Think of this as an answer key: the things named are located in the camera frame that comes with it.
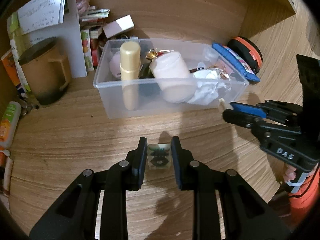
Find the red pompom keychain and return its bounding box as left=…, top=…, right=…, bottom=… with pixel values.
left=145, top=49, right=174, bottom=62

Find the clear plastic storage bin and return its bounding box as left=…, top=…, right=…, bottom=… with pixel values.
left=93, top=38, right=249, bottom=119

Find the gold cylindrical bottle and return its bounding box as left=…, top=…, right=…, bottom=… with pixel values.
left=120, top=41, right=141, bottom=111

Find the white crumpled plastic bag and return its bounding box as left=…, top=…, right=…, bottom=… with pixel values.
left=185, top=62, right=232, bottom=106

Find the white round lidded jar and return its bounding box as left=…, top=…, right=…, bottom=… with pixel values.
left=150, top=51, right=196, bottom=103

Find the white paper sheet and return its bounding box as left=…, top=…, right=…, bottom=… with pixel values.
left=17, top=0, right=66, bottom=35

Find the blue zip pouch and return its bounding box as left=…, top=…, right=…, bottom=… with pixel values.
left=212, top=42, right=260, bottom=83

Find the green orange tube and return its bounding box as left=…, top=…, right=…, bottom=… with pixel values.
left=1, top=101, right=22, bottom=150

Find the green mahjong tile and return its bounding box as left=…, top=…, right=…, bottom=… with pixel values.
left=147, top=144, right=172, bottom=170

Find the right hand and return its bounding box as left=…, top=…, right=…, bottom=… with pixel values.
left=283, top=164, right=297, bottom=182

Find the gold chain charm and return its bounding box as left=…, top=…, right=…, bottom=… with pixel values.
left=212, top=67, right=231, bottom=81

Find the dark small bottle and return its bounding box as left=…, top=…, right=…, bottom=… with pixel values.
left=138, top=62, right=154, bottom=79

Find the fruit pattern book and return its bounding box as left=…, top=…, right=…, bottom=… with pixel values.
left=80, top=29, right=94, bottom=72

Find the brown mug with lid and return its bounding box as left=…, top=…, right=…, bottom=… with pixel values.
left=18, top=37, right=72, bottom=105

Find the small seashell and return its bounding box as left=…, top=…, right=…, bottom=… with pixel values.
left=218, top=98, right=234, bottom=114

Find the white pink small box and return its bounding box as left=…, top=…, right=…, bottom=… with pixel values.
left=103, top=15, right=135, bottom=38

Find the black orange round case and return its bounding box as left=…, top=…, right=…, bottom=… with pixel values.
left=227, top=36, right=263, bottom=74

